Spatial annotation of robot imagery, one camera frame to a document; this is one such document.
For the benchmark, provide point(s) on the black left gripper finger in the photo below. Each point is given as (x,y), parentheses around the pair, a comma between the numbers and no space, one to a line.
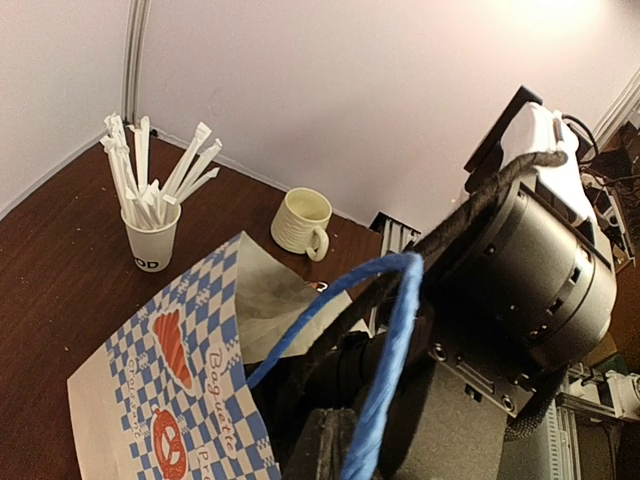
(335,444)

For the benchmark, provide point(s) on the blue checkered paper bag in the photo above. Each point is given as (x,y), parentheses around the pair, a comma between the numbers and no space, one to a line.
(169,394)

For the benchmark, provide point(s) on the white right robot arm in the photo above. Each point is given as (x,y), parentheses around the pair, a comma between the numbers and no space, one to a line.
(423,364)

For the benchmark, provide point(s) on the red floral plate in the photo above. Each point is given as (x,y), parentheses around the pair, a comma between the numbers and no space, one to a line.
(320,286)

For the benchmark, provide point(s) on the cream ceramic mug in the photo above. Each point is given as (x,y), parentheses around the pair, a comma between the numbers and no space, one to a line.
(300,223)

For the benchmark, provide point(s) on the white cup holding straws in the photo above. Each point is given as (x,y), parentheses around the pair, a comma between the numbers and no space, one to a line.
(152,250)

